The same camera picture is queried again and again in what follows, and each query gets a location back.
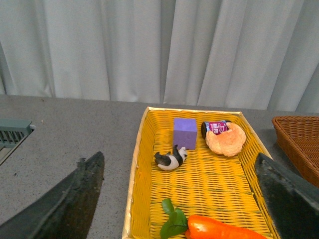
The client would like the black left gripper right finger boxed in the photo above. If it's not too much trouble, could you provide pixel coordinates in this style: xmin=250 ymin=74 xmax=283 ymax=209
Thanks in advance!
xmin=255 ymin=153 xmax=319 ymax=239

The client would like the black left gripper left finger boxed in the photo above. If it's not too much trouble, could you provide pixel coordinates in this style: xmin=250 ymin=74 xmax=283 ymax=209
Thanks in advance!
xmin=0 ymin=152 xmax=105 ymax=239

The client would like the brown wicker basket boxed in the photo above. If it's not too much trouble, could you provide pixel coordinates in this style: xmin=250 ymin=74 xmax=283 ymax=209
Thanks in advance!
xmin=272 ymin=116 xmax=319 ymax=187

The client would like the yellow woven basket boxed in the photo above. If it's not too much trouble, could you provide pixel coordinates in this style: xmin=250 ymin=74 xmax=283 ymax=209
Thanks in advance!
xmin=122 ymin=107 xmax=279 ymax=239

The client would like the croissant bread toy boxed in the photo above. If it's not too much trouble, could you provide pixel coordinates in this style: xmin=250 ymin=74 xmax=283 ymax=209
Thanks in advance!
xmin=205 ymin=122 xmax=246 ymax=157

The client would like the green plastic crate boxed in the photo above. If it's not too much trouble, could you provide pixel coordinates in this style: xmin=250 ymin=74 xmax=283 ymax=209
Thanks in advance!
xmin=0 ymin=119 xmax=35 ymax=165

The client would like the orange toy carrot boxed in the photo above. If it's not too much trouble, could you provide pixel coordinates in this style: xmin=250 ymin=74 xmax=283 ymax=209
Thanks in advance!
xmin=160 ymin=198 xmax=265 ymax=239

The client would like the small purple labelled can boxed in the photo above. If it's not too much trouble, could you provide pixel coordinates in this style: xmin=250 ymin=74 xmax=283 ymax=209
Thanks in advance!
xmin=201 ymin=120 xmax=231 ymax=139

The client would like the panda figurine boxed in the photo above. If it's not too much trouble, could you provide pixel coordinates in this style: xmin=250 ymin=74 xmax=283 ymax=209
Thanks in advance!
xmin=154 ymin=145 xmax=188 ymax=171

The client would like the purple foam cube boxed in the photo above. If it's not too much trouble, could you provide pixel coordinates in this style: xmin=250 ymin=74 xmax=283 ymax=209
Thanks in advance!
xmin=173 ymin=118 xmax=197 ymax=150

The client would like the grey curtain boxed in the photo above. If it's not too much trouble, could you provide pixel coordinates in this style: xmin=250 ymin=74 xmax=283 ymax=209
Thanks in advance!
xmin=0 ymin=0 xmax=319 ymax=113

